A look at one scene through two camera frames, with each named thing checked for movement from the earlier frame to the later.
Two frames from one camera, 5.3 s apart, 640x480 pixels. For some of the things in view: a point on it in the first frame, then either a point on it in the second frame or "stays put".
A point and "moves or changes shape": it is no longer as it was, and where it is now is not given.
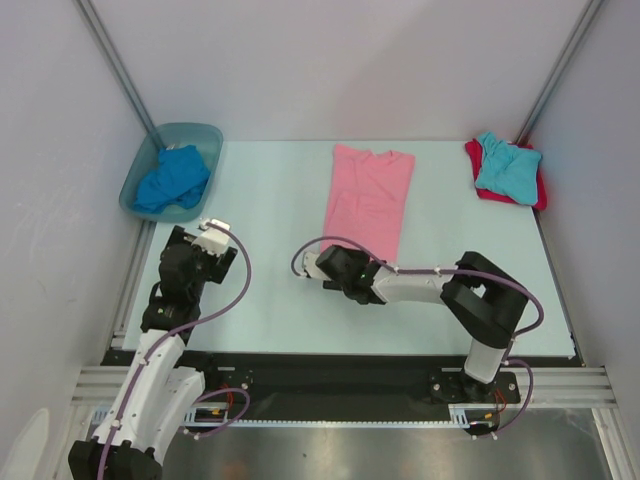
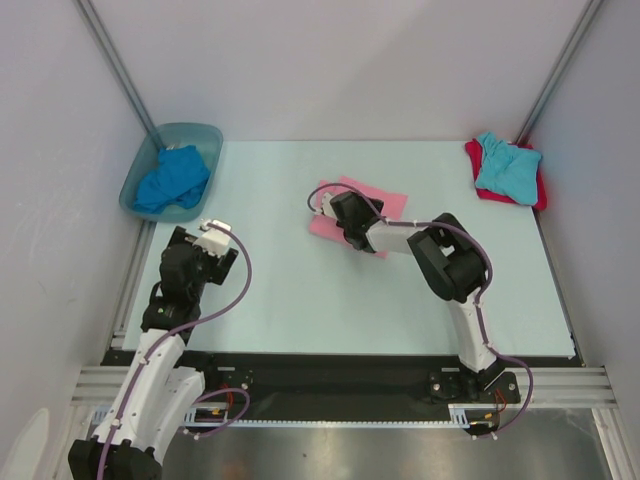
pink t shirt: (367, 198) moves or changes shape
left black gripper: (218, 265) stays put
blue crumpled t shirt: (180, 178) stays put
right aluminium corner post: (557, 73) stays put
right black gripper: (329, 285) -> (350, 220)
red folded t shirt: (475, 155) stays put
